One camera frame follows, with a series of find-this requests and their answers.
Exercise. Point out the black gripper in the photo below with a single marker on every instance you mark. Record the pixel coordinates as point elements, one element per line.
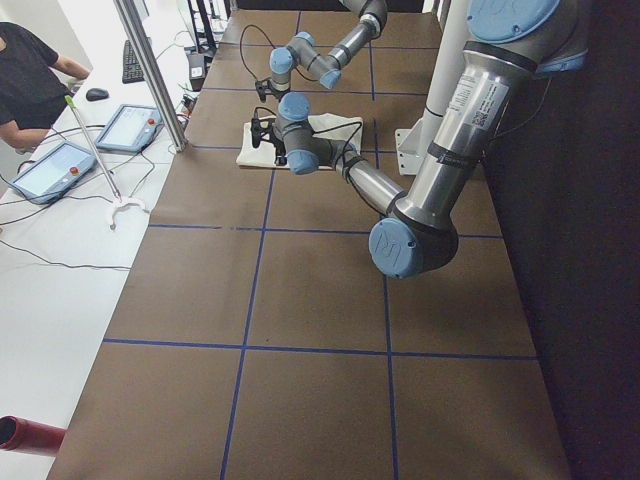
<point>276,91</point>
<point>282,146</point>

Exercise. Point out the cream long sleeve shirt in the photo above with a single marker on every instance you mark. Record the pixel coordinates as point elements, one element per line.
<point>317,142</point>

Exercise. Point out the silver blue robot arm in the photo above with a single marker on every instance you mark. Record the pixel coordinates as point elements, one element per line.
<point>327,69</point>
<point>488,49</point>

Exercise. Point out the far teach pendant tablet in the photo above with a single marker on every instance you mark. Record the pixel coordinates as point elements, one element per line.
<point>131,129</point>

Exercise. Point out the teach pendant tablet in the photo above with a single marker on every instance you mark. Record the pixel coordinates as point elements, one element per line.
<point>131,129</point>
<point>50,177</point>

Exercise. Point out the black keyboard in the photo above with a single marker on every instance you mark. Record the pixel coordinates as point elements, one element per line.
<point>131,69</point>

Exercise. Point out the reacher grabber stick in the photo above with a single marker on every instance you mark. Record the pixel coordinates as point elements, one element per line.
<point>119,202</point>

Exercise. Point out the black computer mouse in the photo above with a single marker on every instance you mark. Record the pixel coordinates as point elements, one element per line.
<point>96,94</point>

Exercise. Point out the near teach pendant tablet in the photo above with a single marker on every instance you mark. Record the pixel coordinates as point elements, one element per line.
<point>50,177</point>

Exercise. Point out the person in black shirt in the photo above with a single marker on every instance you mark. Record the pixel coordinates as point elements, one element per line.
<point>32,96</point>

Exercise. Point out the red cylinder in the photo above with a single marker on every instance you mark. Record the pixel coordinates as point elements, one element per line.
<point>30,437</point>

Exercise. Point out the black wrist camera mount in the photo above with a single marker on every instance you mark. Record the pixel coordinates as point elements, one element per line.
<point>263,89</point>

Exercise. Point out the aluminium frame post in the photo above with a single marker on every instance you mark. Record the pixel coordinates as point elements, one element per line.
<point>136,34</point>

